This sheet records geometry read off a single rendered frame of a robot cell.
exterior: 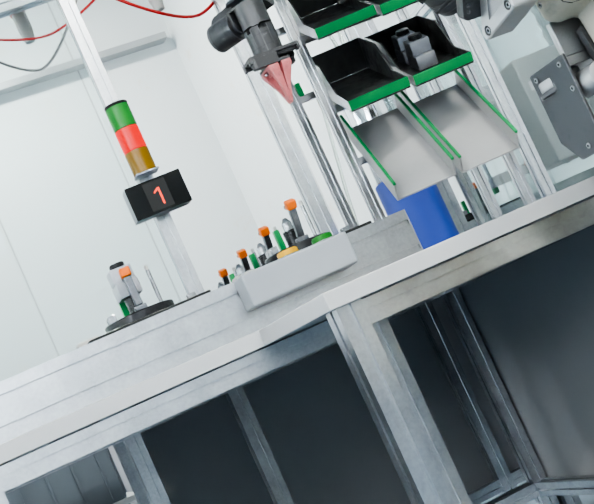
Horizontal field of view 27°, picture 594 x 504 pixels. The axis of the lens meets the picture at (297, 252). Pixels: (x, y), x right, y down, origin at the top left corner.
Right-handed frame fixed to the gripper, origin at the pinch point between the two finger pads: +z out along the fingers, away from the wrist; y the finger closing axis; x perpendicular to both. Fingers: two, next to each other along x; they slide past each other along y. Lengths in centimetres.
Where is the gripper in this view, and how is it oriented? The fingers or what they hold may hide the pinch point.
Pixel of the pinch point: (289, 98)
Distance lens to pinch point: 234.4
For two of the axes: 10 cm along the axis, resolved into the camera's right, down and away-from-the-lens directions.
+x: 2.3, -1.8, -9.6
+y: -8.9, 3.7, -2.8
